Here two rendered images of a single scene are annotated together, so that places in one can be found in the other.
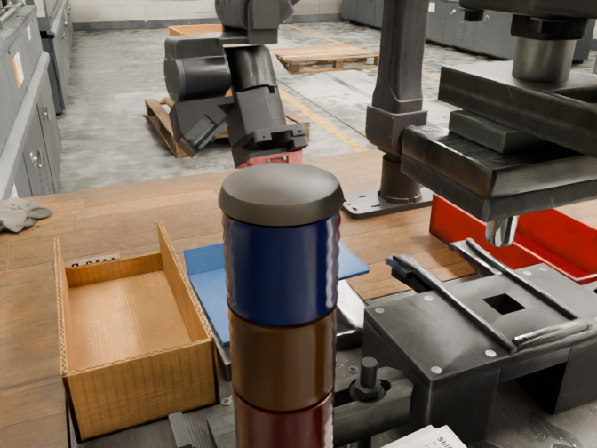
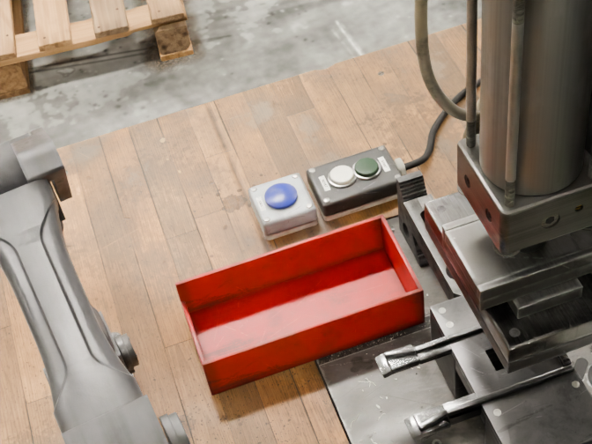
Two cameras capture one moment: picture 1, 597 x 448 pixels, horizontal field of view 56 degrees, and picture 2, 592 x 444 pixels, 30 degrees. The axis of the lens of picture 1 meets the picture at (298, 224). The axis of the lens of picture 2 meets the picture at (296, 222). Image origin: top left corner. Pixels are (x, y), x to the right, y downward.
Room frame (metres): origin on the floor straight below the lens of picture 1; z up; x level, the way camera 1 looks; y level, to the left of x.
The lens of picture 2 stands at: (0.47, 0.45, 1.91)
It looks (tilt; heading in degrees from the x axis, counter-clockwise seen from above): 48 degrees down; 281
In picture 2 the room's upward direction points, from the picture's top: 10 degrees counter-clockwise
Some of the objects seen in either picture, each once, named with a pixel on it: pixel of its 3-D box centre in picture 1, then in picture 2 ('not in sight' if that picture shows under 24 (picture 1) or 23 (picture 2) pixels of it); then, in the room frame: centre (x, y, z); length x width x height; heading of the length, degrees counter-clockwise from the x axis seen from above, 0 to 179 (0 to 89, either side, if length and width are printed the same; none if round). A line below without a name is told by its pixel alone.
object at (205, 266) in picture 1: (232, 285); not in sight; (0.52, 0.07, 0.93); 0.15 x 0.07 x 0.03; 24
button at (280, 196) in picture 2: not in sight; (281, 198); (0.66, -0.45, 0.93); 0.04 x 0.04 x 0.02
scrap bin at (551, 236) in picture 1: (528, 244); (299, 302); (0.63, -0.29, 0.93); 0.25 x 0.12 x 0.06; 23
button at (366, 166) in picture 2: not in sight; (366, 171); (0.56, -0.49, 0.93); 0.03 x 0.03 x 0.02
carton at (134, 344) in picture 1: (123, 315); not in sight; (0.47, 0.18, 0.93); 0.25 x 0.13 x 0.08; 23
